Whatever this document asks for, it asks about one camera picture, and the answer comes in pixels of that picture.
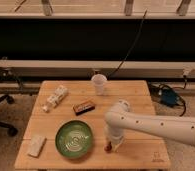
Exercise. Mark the blue power box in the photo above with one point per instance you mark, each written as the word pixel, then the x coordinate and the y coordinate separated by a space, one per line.
pixel 168 97

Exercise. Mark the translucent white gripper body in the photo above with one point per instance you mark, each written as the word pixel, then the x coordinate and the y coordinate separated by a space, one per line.
pixel 115 146

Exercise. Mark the clear plastic cup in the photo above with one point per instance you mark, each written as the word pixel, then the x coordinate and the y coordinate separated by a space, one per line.
pixel 99 81

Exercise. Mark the green ceramic bowl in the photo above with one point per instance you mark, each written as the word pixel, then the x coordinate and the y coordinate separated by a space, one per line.
pixel 74 139

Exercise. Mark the crushed plastic water bottle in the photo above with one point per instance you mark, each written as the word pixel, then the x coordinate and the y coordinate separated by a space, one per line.
pixel 55 98

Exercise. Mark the brown chocolate bar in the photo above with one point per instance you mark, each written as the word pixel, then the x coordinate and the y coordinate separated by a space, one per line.
pixel 83 107

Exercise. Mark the white wall plug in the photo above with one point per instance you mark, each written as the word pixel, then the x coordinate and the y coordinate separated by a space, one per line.
pixel 186 71

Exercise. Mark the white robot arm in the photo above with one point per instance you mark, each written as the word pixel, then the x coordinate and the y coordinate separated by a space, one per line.
pixel 119 117

